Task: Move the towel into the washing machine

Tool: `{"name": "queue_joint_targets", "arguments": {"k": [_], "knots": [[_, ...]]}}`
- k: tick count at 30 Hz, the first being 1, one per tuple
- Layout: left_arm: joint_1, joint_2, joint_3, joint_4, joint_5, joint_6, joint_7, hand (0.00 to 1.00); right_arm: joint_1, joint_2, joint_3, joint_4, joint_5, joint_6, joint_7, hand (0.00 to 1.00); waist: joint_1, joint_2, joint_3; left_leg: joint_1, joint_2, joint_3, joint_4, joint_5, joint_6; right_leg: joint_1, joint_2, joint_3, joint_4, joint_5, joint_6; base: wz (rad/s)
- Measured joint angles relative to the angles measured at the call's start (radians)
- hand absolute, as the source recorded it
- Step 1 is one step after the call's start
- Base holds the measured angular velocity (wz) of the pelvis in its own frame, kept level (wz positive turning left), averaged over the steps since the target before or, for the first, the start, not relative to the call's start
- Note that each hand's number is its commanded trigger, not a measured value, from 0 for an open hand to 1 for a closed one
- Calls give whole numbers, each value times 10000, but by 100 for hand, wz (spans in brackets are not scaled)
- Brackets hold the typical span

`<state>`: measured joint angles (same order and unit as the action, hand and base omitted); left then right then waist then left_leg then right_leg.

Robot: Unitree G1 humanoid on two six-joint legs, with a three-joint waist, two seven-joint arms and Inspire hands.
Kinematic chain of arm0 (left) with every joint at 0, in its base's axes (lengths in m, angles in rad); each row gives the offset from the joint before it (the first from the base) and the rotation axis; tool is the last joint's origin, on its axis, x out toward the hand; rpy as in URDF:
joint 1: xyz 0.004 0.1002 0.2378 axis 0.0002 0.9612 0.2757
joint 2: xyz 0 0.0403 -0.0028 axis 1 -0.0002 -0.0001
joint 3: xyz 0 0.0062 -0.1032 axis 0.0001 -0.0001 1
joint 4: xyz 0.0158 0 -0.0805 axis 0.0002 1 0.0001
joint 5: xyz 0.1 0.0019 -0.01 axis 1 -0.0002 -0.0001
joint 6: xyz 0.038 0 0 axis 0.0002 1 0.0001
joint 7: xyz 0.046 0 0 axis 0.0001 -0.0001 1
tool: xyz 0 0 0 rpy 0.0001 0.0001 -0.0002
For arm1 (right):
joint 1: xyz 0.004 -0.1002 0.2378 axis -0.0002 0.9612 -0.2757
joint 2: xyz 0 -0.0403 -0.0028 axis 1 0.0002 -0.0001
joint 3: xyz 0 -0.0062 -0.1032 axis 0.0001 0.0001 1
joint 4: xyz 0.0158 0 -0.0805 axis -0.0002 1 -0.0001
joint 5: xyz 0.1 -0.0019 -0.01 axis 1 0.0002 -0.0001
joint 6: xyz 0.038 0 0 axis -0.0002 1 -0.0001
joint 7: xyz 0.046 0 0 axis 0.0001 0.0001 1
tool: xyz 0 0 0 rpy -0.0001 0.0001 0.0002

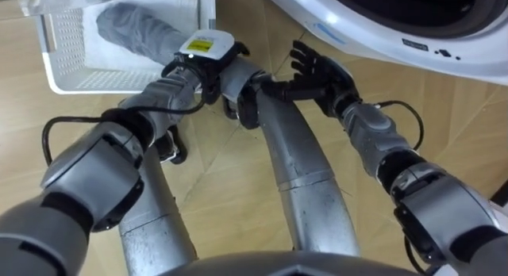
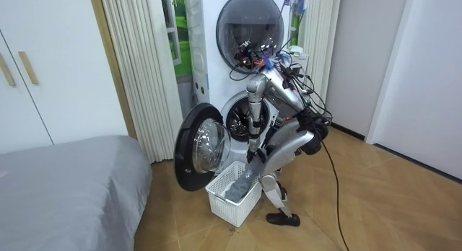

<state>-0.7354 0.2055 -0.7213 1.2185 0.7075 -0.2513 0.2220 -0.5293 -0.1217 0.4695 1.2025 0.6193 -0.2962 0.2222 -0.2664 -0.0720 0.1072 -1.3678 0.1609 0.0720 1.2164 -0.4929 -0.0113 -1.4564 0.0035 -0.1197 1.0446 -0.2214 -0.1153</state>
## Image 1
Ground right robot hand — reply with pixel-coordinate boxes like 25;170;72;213
260;39;362;119

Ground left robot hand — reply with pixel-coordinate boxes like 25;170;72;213
161;29;251;106

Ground grey garment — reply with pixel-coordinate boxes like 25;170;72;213
94;2;192;67

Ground white washing machine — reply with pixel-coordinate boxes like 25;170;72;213
260;0;508;86

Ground robot legs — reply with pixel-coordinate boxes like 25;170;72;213
117;56;361;276

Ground white perforated laundry basket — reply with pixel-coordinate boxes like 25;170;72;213
33;0;217;96

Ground robot body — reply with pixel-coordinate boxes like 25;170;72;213
156;250;422;276

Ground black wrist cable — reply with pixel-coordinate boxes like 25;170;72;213
372;99;425;152
41;83;207;167

